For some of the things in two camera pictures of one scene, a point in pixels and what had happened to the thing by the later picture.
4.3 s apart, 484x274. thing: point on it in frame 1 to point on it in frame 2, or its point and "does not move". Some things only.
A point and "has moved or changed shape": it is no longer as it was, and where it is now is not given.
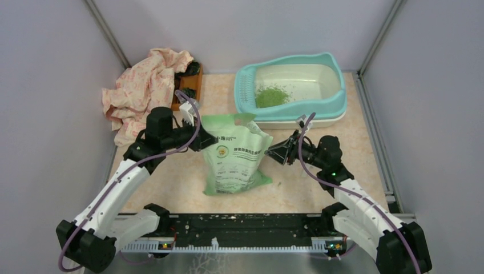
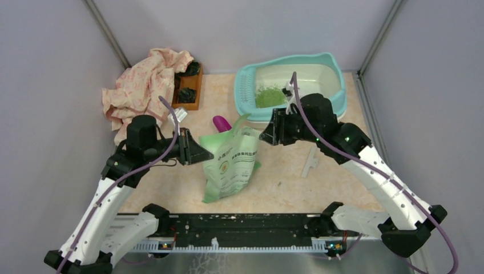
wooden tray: (194, 81) does not move
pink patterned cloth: (139, 89) does not move
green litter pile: (270, 96) does not move
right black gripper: (287, 148) to (275, 133)
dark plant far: (192, 69) does not move
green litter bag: (234, 162) has moved or changed shape
